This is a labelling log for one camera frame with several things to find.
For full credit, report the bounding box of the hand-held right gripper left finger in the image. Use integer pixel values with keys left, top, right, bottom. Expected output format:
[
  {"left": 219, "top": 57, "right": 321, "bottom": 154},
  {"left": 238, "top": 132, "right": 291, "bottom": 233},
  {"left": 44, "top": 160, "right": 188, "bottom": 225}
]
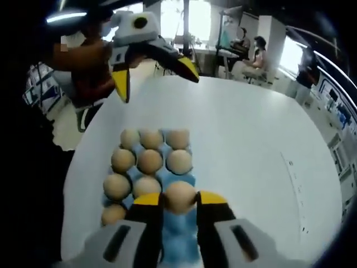
[{"left": 66, "top": 192, "right": 164, "bottom": 268}]

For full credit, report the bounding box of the blue egg tray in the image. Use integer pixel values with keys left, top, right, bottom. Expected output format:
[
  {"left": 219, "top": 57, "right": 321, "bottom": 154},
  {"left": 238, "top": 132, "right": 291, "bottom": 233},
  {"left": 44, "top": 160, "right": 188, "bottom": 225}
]
[{"left": 102, "top": 128, "right": 201, "bottom": 268}]

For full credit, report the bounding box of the group of brown eggs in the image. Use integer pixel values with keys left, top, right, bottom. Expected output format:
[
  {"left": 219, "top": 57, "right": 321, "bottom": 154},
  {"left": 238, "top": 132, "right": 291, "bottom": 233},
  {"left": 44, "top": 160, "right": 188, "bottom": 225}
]
[{"left": 100, "top": 128, "right": 194, "bottom": 227}]

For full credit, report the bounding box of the white office chair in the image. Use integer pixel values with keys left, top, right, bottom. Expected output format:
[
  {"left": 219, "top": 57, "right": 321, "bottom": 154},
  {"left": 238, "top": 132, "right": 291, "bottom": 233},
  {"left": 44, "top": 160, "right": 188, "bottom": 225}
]
[{"left": 75, "top": 100, "right": 108, "bottom": 132}]

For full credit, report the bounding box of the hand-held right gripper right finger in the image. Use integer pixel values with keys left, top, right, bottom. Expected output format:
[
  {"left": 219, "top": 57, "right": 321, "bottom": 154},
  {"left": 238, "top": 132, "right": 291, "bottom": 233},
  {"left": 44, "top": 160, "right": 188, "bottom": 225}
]
[{"left": 195, "top": 190, "right": 282, "bottom": 268}]

